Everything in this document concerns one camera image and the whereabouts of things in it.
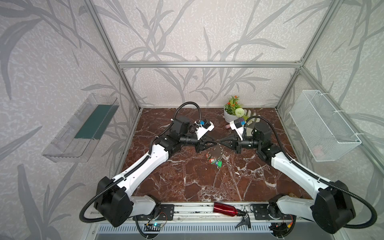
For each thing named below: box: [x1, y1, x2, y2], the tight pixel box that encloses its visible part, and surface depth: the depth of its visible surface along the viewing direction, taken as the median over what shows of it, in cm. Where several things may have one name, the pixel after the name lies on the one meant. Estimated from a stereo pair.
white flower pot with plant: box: [223, 95, 245, 123], surface depth 103 cm
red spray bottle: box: [213, 202, 246, 217], surface depth 73 cm
